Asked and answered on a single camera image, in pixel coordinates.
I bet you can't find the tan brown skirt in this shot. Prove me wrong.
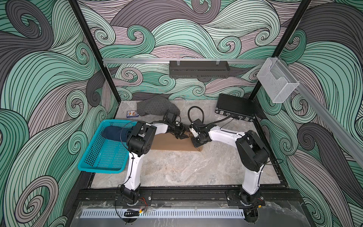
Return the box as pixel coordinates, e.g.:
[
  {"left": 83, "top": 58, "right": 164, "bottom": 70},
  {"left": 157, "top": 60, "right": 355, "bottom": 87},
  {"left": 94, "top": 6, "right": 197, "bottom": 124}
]
[{"left": 151, "top": 132, "right": 203, "bottom": 151}]

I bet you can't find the black perforated wall shelf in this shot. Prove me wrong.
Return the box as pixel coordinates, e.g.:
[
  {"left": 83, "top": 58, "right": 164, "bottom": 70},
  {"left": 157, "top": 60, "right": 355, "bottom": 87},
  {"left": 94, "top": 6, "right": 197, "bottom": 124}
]
[{"left": 169, "top": 61, "right": 231, "bottom": 80}]

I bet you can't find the black right corner post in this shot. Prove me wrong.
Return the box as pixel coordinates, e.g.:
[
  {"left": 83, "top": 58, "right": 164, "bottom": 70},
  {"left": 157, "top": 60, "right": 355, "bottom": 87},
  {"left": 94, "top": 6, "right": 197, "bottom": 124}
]
[{"left": 249, "top": 0, "right": 312, "bottom": 100}]

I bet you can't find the black hard case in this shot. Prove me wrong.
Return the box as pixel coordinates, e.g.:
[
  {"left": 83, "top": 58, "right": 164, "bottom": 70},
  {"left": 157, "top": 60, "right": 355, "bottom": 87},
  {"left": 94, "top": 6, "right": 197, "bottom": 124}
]
[{"left": 215, "top": 94, "right": 255, "bottom": 122}]

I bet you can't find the small playing card box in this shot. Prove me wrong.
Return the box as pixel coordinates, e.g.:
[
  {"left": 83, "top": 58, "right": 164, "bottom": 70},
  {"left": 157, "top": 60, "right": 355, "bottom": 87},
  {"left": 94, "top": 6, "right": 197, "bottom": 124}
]
[{"left": 126, "top": 110, "right": 139, "bottom": 118}]

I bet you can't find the aluminium right rail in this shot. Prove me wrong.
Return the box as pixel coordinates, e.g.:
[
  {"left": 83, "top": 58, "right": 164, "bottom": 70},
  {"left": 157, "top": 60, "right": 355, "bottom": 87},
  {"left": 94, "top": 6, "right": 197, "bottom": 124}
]
[{"left": 281, "top": 60, "right": 363, "bottom": 166}]

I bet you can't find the aluminium rail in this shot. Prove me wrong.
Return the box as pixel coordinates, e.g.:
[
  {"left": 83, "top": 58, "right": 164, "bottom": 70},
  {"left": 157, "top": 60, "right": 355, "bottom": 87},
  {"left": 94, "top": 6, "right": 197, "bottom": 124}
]
[
  {"left": 102, "top": 58, "right": 266, "bottom": 65},
  {"left": 281, "top": 60, "right": 363, "bottom": 166}
]

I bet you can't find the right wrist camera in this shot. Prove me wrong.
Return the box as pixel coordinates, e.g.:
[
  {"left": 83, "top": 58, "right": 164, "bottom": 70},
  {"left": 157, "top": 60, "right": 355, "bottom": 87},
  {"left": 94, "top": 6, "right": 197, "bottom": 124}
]
[{"left": 189, "top": 119, "right": 204, "bottom": 138}]

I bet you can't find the aluminium back rail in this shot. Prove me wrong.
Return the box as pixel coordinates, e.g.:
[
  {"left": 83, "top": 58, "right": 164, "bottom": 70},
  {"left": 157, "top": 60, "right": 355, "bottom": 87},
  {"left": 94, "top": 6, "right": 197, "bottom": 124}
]
[{"left": 102, "top": 58, "right": 266, "bottom": 65}]

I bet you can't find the clear plastic wall bin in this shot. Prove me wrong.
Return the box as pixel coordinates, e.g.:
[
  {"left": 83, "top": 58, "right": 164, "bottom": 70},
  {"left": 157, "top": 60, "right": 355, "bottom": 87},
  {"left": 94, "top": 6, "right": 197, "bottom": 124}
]
[{"left": 257, "top": 57, "right": 300, "bottom": 103}]

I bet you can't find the teal plastic basket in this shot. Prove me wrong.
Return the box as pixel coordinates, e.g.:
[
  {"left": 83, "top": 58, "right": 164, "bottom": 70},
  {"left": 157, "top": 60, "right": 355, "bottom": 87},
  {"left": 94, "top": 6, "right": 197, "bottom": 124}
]
[{"left": 78, "top": 119, "right": 136, "bottom": 174}]

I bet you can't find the black left corner post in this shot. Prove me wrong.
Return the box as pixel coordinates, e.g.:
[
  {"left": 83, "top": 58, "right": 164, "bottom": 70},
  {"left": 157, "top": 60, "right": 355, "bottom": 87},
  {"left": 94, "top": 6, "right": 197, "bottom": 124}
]
[{"left": 68, "top": 0, "right": 122, "bottom": 105}]

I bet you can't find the grey dotted skirt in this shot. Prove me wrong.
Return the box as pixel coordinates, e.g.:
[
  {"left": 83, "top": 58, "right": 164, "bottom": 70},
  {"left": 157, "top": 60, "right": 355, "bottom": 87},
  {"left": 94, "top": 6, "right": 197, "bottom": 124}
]
[{"left": 137, "top": 96, "right": 180, "bottom": 116}]

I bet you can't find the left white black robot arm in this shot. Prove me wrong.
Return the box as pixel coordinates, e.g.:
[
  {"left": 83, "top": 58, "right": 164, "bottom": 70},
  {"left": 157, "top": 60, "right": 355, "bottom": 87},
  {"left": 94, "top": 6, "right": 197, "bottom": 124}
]
[{"left": 117, "top": 111, "right": 185, "bottom": 205}]

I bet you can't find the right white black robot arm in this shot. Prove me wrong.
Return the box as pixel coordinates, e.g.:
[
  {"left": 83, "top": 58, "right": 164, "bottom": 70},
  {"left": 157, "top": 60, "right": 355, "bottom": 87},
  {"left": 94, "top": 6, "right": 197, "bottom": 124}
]
[{"left": 187, "top": 106, "right": 272, "bottom": 207}]

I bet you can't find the white slotted cable duct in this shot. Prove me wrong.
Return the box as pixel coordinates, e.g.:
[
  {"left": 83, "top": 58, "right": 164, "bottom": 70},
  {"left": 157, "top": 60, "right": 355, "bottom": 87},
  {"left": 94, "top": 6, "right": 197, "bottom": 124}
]
[{"left": 80, "top": 208, "right": 245, "bottom": 219}]

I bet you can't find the blue denim skirt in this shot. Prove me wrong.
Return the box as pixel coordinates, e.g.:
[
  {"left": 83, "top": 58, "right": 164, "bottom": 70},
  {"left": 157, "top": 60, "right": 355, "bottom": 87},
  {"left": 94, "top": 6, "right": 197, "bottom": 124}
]
[{"left": 101, "top": 126, "right": 133, "bottom": 142}]

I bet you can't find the black corner post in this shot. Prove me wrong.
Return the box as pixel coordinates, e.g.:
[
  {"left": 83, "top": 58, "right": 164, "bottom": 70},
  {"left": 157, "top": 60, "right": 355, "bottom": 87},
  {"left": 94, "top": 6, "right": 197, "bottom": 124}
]
[
  {"left": 68, "top": 0, "right": 122, "bottom": 105},
  {"left": 249, "top": 0, "right": 312, "bottom": 100}
]

